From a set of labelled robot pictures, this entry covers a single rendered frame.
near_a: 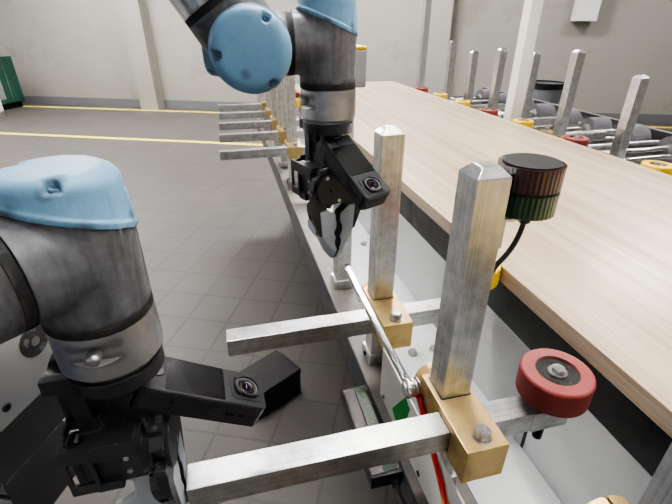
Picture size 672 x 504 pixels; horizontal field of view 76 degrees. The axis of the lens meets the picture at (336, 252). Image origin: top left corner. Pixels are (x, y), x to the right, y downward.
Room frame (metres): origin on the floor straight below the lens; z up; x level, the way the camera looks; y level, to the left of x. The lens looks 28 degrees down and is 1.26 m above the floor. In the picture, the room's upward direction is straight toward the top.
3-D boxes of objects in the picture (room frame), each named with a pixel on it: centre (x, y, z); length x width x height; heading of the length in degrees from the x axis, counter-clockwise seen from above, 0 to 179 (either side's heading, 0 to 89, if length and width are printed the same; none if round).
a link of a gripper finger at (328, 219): (0.61, 0.03, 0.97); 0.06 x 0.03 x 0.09; 34
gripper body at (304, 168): (0.62, 0.02, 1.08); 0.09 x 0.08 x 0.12; 34
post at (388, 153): (0.62, -0.08, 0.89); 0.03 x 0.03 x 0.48; 14
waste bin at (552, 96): (5.98, -2.74, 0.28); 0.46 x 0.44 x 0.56; 80
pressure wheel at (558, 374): (0.37, -0.25, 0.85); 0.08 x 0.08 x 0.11
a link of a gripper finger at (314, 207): (0.59, 0.02, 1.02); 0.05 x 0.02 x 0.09; 124
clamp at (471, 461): (0.36, -0.15, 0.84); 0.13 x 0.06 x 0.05; 14
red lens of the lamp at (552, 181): (0.39, -0.18, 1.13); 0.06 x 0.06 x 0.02
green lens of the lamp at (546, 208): (0.39, -0.18, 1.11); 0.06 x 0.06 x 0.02
